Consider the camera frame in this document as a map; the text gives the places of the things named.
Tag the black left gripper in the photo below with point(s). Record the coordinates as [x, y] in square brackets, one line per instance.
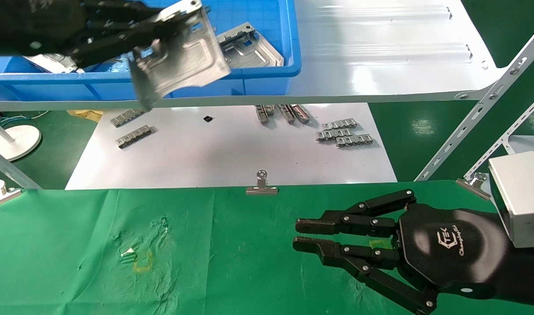
[43, 26]

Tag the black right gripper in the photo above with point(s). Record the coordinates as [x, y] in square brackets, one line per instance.
[450, 245]

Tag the stamped sheet metal part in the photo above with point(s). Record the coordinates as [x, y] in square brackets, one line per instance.
[183, 57]
[52, 62]
[258, 52]

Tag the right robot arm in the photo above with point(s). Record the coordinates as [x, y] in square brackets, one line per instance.
[527, 275]

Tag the silver binder clip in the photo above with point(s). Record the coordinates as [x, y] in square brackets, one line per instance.
[4, 197]
[261, 190]
[472, 185]

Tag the yellow garment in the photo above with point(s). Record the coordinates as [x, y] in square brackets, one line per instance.
[89, 114]

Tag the green table cloth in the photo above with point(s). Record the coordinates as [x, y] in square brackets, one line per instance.
[205, 253]

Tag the blue plastic bin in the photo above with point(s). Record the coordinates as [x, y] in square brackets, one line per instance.
[258, 83]

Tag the white round-base stand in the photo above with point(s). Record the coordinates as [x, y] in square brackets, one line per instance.
[17, 140]

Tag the grey slotted shelf strut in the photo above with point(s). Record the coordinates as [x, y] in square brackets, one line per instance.
[13, 171]
[507, 135]
[481, 107]

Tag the white metal shelf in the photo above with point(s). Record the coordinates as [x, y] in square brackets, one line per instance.
[380, 52]

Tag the small white scrap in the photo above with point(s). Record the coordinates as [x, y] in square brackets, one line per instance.
[127, 252]

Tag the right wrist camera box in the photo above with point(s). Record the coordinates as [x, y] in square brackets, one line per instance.
[520, 192]

